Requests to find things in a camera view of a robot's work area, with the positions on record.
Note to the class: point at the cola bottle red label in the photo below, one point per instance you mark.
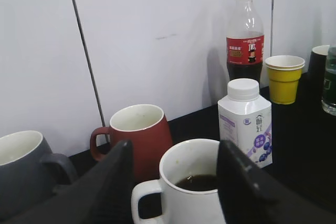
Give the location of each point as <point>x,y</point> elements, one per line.
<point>245,42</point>

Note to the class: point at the yellow paper cup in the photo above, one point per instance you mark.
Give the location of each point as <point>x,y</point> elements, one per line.
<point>284,72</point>

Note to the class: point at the black paper cup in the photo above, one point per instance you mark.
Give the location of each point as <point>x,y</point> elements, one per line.
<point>316,68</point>

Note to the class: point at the white ceramic mug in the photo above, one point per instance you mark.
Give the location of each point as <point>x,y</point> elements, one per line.
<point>187,185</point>

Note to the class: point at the red ceramic mug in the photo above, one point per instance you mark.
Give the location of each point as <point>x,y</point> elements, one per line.
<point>146,126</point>

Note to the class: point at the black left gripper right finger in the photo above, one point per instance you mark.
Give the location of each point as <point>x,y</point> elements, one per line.
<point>248,194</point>

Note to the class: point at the green label water bottle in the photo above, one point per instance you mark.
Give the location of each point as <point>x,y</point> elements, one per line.
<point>328,94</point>

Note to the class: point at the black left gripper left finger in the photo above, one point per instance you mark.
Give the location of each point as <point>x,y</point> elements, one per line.
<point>101,195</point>

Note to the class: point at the grey ceramic mug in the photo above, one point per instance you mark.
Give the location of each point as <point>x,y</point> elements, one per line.
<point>29,171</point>

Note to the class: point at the white milk carton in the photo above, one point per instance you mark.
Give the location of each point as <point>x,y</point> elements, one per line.
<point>245,119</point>

